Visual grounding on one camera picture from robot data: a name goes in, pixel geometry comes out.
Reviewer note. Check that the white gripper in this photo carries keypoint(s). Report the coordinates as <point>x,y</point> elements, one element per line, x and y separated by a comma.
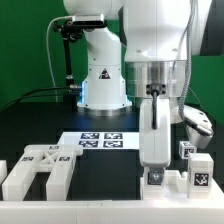
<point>155,144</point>

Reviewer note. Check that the white chair seat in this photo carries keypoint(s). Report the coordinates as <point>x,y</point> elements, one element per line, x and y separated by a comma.
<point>174,187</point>

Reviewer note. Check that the white chair back frame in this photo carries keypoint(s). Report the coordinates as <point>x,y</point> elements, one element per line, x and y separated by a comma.
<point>56,160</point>

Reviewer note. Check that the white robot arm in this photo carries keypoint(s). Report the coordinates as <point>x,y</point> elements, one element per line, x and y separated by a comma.
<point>156,38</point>

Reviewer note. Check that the white tagged cube right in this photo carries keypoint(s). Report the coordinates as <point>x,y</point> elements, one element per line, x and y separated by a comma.
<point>185,147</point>

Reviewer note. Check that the white block at left edge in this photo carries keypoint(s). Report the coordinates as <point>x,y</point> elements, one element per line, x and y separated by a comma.
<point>3,170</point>

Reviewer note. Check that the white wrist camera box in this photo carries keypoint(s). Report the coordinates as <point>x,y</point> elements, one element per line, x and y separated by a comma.
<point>199,128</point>

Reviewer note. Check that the white obstacle wall frame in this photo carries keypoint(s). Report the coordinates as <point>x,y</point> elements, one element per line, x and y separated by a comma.
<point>166,211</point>

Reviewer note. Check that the white marker base plate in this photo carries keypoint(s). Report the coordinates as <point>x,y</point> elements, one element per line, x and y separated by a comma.
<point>102,140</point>

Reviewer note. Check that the black camera stand pole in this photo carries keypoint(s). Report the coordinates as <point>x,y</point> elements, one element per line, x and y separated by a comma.
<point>69,98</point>

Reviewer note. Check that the black camera on stand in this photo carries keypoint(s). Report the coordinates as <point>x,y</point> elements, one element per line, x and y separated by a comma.
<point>73,27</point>

